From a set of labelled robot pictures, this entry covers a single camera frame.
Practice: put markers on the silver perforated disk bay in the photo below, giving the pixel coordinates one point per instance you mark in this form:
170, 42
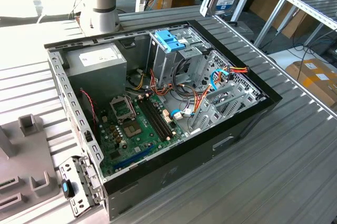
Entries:
208, 118

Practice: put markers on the black RAM slot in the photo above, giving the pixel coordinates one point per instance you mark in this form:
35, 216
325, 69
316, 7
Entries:
163, 118
156, 118
152, 118
159, 118

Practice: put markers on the silver drive cage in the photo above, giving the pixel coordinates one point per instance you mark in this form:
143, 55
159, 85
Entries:
160, 61

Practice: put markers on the green motherboard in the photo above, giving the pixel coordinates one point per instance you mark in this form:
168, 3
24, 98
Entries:
147, 140

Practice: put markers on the open black PC case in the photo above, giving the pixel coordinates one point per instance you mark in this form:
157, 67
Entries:
184, 161

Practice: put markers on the blue expansion slot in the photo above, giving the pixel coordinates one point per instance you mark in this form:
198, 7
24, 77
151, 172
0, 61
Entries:
134, 157

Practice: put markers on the grey Dell power supply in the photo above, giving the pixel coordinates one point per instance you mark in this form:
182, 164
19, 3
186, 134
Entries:
97, 76

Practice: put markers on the white power adapter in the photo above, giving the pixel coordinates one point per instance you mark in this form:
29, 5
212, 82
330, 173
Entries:
140, 3

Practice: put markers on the silver hinged card retainer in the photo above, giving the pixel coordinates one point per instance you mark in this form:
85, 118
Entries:
87, 174

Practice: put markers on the plain large cardboard box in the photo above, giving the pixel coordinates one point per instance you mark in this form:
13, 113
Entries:
266, 5

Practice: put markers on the black latch with blue stripe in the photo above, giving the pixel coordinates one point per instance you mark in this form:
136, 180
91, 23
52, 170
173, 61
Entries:
67, 188

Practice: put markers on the cardboard box with white labels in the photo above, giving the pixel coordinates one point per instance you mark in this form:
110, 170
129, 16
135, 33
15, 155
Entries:
310, 76

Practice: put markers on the grey parts rack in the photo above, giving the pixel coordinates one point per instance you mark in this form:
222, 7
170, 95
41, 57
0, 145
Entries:
26, 161

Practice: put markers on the aluminium slat rack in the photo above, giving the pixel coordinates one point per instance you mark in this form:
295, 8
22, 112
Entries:
310, 3

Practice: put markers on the blue plastic drive bracket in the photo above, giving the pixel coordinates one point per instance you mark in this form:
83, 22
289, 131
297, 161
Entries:
168, 40

